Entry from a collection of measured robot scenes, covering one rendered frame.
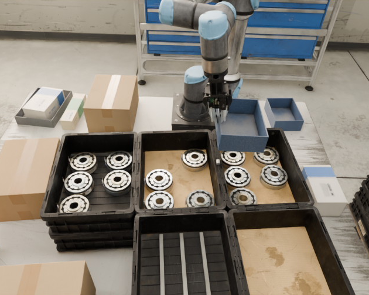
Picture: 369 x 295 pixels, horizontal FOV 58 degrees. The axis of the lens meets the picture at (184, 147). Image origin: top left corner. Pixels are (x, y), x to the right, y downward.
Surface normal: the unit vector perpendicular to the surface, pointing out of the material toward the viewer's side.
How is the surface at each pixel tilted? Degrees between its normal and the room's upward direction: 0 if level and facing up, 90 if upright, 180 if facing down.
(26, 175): 0
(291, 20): 90
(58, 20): 90
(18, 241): 0
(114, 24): 90
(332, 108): 0
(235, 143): 90
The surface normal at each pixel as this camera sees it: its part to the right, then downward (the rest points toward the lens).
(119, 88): 0.03, -0.72
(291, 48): -0.02, 0.69
